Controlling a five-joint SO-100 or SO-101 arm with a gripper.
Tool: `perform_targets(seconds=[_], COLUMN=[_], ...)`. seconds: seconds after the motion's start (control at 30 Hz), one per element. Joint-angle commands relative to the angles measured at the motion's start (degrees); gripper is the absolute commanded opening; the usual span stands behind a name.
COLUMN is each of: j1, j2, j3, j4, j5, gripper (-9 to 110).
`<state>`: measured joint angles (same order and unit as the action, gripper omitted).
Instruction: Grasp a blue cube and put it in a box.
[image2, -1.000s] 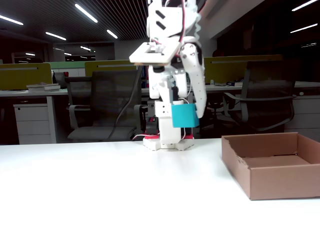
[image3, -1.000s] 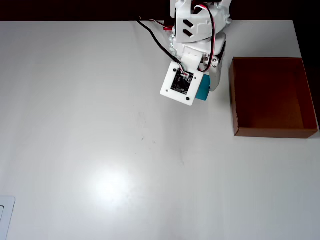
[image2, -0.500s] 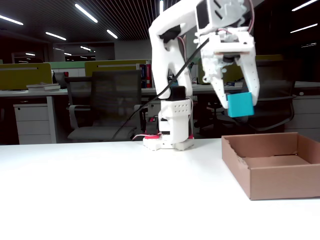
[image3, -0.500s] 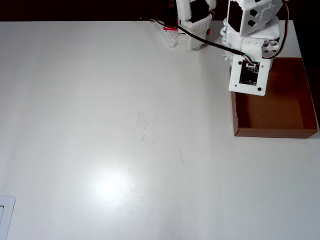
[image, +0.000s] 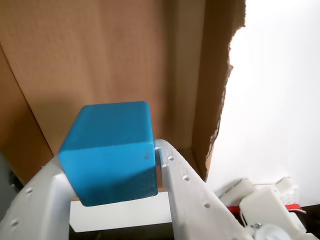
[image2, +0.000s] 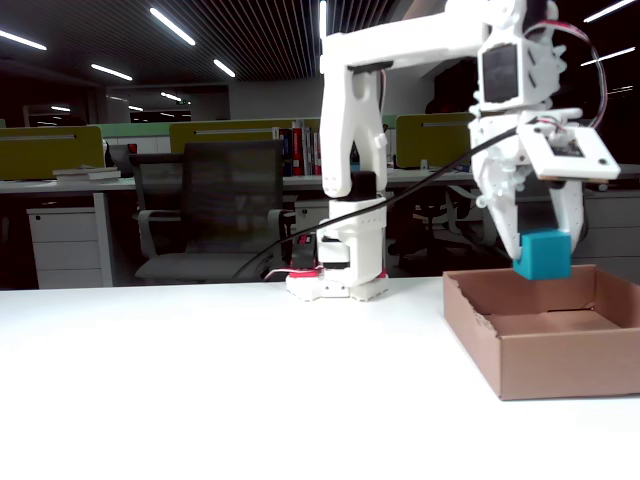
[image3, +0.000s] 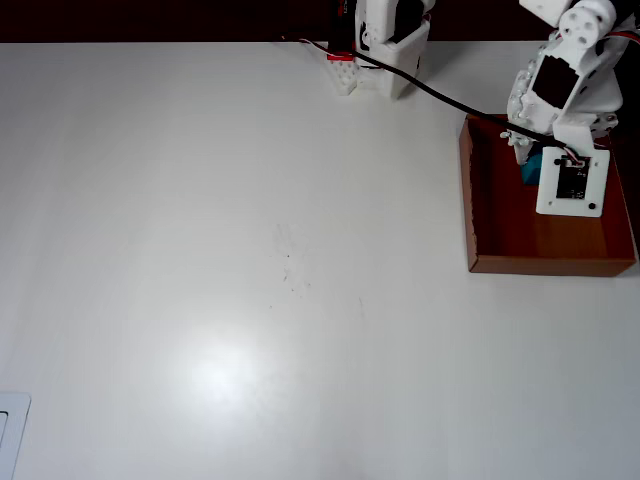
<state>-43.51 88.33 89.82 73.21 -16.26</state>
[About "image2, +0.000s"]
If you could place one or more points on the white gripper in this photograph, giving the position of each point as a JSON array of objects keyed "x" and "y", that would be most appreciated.
[{"x": 496, "y": 165}]

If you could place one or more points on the blue cube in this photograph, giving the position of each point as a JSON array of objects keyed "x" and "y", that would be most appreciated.
[{"x": 542, "y": 255}]

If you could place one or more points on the stack of flat books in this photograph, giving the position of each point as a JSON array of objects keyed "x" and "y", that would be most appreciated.
[{"x": 87, "y": 174}]

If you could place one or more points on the black mesh office chair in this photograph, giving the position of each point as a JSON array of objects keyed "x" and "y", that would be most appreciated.
[{"x": 225, "y": 200}]

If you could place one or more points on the green partition panel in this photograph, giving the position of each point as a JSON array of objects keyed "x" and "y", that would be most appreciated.
[{"x": 135, "y": 129}]

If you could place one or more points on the white wrist camera plate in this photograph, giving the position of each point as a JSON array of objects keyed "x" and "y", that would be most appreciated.
[{"x": 575, "y": 155}]

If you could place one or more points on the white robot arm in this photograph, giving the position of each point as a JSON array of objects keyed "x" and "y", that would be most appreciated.
[{"x": 350, "y": 150}]

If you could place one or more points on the black controller box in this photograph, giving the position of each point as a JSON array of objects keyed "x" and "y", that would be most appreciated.
[{"x": 304, "y": 252}]

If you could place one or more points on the white office desk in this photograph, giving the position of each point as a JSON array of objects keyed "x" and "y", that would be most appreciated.
[
  {"x": 60, "y": 186},
  {"x": 410, "y": 176}
]

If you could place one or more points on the white drawer cabinet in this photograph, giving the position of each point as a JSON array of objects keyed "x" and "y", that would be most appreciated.
[
  {"x": 65, "y": 245},
  {"x": 615, "y": 225}
]

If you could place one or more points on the brown cardboard box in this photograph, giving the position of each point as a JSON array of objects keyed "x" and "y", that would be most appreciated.
[{"x": 560, "y": 360}]

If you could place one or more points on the red upright book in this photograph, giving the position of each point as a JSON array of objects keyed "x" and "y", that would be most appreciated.
[{"x": 297, "y": 150}]

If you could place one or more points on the red board mount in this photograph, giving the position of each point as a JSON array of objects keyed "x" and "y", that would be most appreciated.
[{"x": 305, "y": 273}]

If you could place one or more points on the white ceiling light strip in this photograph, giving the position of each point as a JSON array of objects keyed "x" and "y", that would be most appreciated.
[
  {"x": 170, "y": 96},
  {"x": 172, "y": 26},
  {"x": 111, "y": 72},
  {"x": 22, "y": 40},
  {"x": 617, "y": 54},
  {"x": 610, "y": 10},
  {"x": 323, "y": 17},
  {"x": 224, "y": 68}
]

